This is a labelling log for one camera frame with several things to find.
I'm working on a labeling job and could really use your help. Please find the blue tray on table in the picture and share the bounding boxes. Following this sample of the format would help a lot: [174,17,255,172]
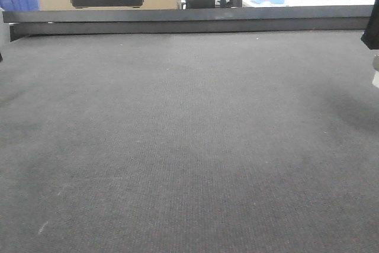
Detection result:
[250,0,285,5]

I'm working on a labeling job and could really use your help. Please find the metal valve with white cap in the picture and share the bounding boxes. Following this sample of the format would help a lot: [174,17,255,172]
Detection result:
[372,55,379,88]

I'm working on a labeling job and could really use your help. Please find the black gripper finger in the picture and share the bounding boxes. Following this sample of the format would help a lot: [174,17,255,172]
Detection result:
[361,4,379,50]

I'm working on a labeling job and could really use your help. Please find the black conveyor side rail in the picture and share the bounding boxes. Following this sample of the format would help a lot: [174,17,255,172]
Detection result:
[2,5,372,36]

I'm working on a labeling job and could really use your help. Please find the white table background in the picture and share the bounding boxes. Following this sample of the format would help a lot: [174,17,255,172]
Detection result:
[242,0,375,8]

